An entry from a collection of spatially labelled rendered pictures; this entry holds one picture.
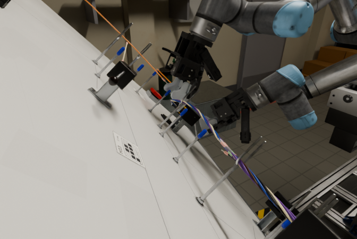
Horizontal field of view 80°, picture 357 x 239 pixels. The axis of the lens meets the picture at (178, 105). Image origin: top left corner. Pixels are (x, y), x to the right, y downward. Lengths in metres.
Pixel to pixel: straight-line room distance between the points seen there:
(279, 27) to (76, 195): 0.50
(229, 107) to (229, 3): 0.29
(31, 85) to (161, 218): 0.19
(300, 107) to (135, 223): 0.59
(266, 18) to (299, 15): 0.07
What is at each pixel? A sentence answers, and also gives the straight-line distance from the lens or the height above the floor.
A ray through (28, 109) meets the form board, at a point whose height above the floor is 1.35.
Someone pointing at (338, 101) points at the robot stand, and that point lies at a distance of 1.11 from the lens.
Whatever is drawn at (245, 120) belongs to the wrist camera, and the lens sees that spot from 0.69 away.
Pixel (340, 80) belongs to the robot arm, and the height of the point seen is 1.22.
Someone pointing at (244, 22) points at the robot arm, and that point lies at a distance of 0.62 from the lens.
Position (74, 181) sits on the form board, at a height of 1.31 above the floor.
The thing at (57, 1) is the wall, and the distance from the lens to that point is 2.63.
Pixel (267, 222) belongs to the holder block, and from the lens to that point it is 0.65.
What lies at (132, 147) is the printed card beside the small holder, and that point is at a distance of 0.31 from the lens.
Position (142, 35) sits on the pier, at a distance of 2.65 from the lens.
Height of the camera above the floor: 1.43
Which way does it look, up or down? 25 degrees down
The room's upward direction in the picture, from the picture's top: straight up
